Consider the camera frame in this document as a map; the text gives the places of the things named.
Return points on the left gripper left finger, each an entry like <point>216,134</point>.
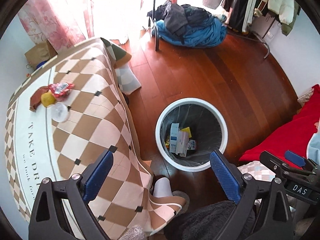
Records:
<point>48,217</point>

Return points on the checkered brown table cloth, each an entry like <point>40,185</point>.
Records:
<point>36,146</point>

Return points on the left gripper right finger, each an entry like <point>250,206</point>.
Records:
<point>273,221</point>

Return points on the red blanket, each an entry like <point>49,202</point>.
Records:
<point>293,136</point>

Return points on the white box in bin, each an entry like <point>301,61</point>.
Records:
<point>178,141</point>

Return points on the brown paper scrap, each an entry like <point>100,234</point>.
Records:
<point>35,99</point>

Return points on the blue clothes pile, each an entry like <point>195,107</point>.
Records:
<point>188,26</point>

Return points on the brown paper bag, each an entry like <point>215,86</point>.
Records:
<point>41,52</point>

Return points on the red snack wrapper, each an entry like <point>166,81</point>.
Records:
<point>60,90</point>

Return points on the grey checkered cushion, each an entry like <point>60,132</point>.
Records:
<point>127,81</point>

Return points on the clear plastic lid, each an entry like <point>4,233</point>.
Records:
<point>59,112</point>

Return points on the white round trash bin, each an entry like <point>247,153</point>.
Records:
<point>208,129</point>

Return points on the metal clothes rack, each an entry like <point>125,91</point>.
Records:
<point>257,38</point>

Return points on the pink floral curtain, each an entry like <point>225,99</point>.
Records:
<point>63,23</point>

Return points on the yellow lemon peel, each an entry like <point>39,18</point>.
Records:
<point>47,99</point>

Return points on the pastel checkered bedsheet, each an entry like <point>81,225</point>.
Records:
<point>257,170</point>

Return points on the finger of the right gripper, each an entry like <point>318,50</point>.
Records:
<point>306,164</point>
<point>282,169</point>

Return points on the hanging clothes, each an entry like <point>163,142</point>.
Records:
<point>242,12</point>

